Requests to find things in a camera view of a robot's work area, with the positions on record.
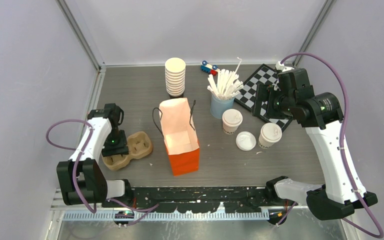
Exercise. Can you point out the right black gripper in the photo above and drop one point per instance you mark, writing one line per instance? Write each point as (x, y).
(267, 92)

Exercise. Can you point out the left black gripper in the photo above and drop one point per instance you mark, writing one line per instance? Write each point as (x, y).
(120, 148)

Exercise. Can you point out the white plastic cup lid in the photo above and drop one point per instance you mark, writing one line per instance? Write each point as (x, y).
(232, 117)

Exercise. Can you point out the white paper coffee cup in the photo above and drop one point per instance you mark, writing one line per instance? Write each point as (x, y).
(265, 143)
(229, 129)

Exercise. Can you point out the stack of white lids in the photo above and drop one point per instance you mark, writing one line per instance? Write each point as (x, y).
(245, 141)

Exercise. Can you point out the orange paper bag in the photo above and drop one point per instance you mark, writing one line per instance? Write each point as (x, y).
(179, 134)

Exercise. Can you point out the stack of paper cups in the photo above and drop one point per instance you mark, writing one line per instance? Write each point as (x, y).
(175, 75)

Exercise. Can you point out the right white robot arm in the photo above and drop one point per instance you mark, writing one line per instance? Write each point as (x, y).
(322, 118)

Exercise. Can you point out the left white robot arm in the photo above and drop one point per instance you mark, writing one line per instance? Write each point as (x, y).
(80, 178)

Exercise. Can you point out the black white checkerboard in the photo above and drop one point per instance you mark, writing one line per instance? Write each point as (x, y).
(246, 98)

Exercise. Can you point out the brown cardboard cup carrier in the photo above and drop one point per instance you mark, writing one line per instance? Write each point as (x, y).
(139, 145)

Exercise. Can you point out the bundle of white straws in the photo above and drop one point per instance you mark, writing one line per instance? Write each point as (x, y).
(227, 85)

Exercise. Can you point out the blue straw holder cup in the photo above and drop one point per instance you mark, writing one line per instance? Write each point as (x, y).
(218, 107)

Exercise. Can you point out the red blue toy car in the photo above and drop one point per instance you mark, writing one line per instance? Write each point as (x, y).
(208, 68)

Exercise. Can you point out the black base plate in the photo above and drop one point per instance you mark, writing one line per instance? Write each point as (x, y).
(234, 199)

